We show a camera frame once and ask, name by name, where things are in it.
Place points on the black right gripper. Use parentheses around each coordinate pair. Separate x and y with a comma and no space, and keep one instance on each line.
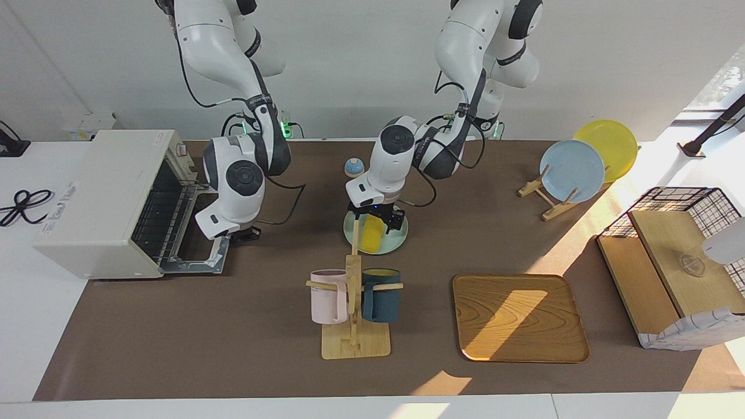
(247,234)

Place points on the black clamp mount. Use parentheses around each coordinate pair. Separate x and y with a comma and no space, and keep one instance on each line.
(10,145)

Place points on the white power strip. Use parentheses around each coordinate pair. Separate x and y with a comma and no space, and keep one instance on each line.
(87,125)

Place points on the pink mug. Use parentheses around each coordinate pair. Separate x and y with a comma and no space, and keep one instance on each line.
(326,302)

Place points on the wooden plate rack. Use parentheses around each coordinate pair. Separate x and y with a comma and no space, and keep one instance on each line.
(559,210)

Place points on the wooden serving tray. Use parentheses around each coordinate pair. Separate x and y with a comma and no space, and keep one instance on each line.
(518,320)

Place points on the wooden mug tree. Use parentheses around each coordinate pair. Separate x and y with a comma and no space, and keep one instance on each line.
(353,343)

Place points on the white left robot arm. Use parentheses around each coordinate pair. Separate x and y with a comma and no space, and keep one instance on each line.
(465,41)

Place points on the wooden lid board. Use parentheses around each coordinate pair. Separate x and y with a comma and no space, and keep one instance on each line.
(663,244)
(634,285)

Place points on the dark blue mug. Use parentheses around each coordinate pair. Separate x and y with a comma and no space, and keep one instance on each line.
(384,302)

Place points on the light blue plate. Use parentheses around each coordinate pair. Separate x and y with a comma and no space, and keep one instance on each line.
(573,171)

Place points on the brown table mat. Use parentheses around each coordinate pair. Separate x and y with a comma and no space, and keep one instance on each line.
(262,361)

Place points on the white cylindrical object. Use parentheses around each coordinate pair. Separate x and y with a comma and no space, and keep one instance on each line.
(727,241)

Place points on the white toaster oven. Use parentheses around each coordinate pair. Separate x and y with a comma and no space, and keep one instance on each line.
(93,198)

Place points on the pale green plate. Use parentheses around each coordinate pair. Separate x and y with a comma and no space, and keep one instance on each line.
(384,247)

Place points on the clear glass knob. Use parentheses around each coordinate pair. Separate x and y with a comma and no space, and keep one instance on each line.
(692,265)

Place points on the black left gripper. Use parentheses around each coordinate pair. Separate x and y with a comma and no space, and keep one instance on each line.
(378,209)

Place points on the white checked cloth liner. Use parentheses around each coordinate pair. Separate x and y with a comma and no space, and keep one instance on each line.
(687,334)

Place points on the yellow corn cob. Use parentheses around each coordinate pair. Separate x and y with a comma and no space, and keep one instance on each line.
(372,235)

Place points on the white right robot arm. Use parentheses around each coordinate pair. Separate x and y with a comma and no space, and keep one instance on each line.
(215,35)

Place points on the yellow plate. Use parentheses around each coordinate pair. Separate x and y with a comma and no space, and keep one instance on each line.
(617,145)

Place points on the blue call bell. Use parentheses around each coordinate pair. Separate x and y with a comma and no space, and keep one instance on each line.
(353,169)

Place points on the metal oven rack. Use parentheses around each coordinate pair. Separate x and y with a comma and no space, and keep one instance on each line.
(166,215)

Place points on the oven glass door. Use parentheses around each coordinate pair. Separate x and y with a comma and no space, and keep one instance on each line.
(195,265)

